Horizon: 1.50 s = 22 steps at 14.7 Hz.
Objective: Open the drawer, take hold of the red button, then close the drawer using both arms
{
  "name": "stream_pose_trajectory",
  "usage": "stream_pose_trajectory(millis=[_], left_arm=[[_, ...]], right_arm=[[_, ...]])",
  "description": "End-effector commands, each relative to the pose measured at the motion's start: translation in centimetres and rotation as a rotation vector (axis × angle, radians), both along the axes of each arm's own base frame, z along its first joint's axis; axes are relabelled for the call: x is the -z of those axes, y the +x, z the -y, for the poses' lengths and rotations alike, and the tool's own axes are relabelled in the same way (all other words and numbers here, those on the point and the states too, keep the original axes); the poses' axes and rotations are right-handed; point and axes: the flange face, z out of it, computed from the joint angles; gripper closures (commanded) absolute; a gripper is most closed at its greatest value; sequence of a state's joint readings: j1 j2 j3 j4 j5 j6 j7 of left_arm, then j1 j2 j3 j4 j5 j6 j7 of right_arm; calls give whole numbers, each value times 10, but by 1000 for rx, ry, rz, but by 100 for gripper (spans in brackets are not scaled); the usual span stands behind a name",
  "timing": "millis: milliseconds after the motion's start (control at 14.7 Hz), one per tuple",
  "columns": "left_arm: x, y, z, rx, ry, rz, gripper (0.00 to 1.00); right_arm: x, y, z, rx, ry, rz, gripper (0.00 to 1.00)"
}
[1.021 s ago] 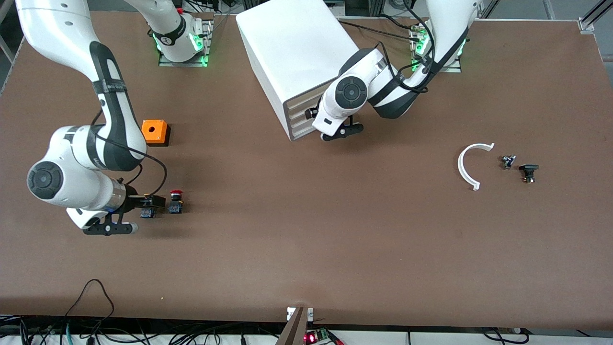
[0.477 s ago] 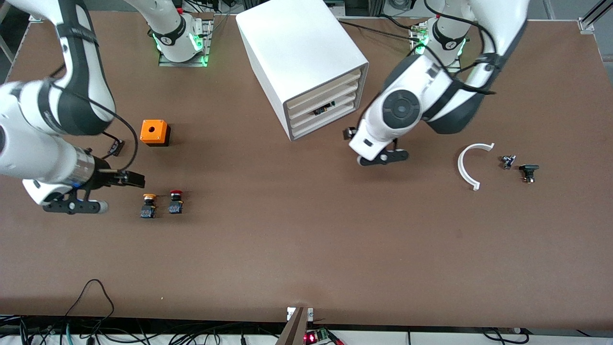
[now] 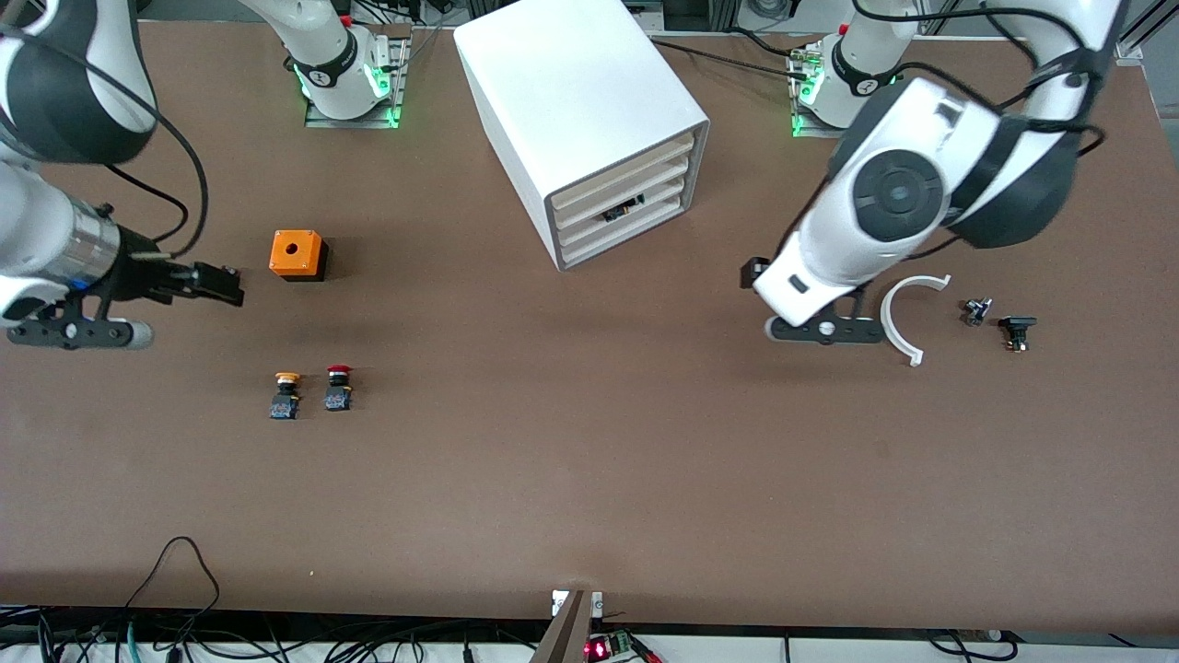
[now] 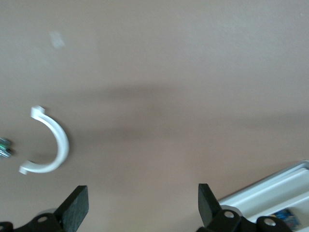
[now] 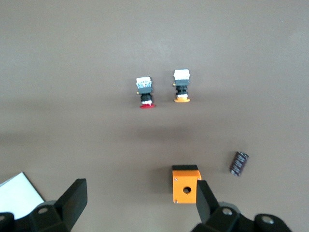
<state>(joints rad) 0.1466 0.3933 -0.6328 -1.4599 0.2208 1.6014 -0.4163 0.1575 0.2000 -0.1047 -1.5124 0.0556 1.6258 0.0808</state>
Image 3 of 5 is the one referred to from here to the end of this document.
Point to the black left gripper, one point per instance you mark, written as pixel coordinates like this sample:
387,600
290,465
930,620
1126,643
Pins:
759,272

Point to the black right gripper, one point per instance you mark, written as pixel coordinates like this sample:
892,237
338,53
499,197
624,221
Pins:
141,267

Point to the red push button switch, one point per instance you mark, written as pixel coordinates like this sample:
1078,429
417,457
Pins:
339,391

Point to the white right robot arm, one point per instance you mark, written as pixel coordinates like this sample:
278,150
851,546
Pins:
55,101

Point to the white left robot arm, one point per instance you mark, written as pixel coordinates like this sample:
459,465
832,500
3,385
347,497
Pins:
893,198

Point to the orange and black button box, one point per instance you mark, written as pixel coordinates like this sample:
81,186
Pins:
297,253

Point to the black component with green part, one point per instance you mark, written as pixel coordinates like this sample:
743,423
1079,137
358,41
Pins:
622,210

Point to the white curved plastic arc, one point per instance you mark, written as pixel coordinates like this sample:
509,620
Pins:
889,322

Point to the circuit board with red LED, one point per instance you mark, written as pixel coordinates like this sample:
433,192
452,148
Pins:
610,646

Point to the orange push button switch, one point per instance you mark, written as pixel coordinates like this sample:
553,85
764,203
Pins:
286,398

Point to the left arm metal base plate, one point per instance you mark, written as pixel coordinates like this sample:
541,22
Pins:
801,124

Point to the small silver black knob switch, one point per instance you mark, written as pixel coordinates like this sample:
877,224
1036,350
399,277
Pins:
976,311

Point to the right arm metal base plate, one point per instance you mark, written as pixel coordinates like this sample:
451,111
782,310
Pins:
398,83

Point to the black flat-head switch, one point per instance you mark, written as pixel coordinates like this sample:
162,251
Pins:
1017,328

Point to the grey angled post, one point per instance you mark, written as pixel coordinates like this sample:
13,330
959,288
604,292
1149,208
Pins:
566,635

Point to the aluminium frame profile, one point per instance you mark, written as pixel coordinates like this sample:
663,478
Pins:
1138,41

